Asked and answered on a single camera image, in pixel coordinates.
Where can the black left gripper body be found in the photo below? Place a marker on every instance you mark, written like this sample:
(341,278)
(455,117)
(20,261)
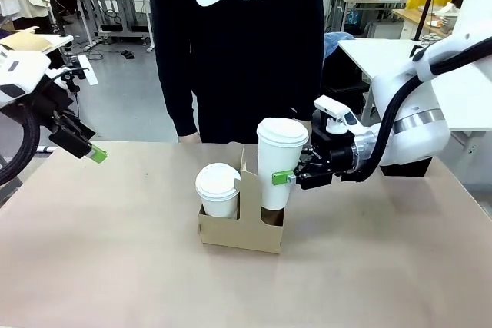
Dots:
(50,101)

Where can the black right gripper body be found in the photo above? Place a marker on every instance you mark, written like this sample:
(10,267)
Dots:
(330,159)

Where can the tall white paper cup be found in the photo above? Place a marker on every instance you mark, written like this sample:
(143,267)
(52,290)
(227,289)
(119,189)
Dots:
(277,166)

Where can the white plastic cup lid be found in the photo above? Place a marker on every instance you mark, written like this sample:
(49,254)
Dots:
(282,132)
(217,182)

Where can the person's right forearm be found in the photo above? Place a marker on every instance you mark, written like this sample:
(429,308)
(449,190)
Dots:
(180,105)

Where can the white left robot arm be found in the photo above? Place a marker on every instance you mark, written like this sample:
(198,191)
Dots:
(19,70)

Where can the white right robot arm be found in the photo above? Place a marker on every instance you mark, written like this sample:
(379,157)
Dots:
(423,113)

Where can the person's left forearm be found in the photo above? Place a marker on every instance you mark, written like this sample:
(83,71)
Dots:
(311,82)

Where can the brown cardboard cup carrier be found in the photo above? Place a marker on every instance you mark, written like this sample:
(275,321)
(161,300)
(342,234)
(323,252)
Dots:
(246,232)

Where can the short white paper cup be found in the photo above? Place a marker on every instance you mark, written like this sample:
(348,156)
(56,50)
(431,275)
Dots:
(221,207)

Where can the person's right hand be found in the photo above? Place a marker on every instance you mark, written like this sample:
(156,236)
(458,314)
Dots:
(189,139)

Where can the flat brown cardboard sheet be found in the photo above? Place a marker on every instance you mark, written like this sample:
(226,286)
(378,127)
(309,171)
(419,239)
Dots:
(23,40)

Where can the white power strip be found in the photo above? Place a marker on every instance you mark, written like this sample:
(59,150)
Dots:
(91,47)

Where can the white table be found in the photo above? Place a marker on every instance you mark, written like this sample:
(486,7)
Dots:
(384,59)

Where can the blue cloth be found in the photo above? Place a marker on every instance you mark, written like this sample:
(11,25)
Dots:
(334,44)

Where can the person's black hoodie torso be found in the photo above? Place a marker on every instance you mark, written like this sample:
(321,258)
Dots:
(238,55)

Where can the wooden side table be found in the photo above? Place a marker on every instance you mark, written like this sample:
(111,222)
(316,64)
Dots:
(411,20)

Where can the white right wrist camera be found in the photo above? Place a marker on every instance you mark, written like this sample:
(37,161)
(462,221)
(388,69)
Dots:
(336,111)

